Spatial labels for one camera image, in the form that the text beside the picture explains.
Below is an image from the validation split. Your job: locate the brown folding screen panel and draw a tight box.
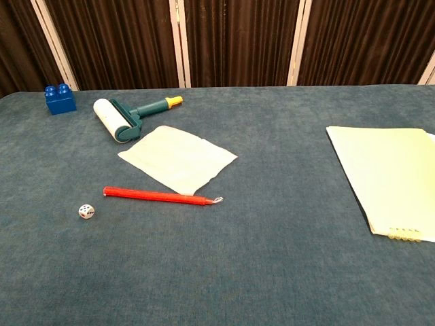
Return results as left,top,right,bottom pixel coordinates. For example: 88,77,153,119
0,0,80,99
287,0,435,87
169,0,313,89
31,0,191,92

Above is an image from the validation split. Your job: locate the blue toy building brick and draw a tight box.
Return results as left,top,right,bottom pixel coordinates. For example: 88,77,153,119
44,83,77,116

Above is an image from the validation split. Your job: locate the white die with coloured pips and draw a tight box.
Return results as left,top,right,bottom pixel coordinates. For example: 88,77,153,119
78,204,96,220

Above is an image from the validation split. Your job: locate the red candle stick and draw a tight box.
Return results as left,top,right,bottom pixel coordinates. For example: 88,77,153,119
103,185,224,206

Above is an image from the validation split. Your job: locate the blue table cloth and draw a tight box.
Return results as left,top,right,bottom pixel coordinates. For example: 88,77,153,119
0,84,435,326

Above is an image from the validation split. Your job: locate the yellow spiral notebook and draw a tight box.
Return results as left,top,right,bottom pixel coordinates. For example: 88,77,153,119
326,126,435,243

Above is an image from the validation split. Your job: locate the cream paper napkin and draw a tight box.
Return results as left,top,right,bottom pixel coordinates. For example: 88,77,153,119
117,125,239,197

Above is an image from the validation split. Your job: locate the green lint roller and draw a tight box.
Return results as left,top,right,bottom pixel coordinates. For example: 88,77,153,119
92,95,184,143

